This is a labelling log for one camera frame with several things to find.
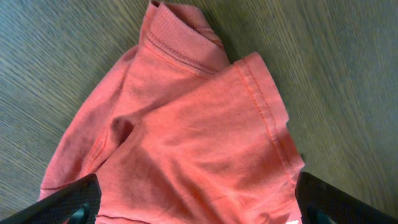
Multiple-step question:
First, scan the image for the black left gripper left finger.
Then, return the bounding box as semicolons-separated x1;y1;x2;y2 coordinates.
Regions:
1;174;101;224

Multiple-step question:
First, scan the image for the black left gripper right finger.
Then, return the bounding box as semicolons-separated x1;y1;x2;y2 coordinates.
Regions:
295;172;397;224

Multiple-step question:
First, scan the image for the orange-red t-shirt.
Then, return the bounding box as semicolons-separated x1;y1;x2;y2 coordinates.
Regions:
40;1;304;223

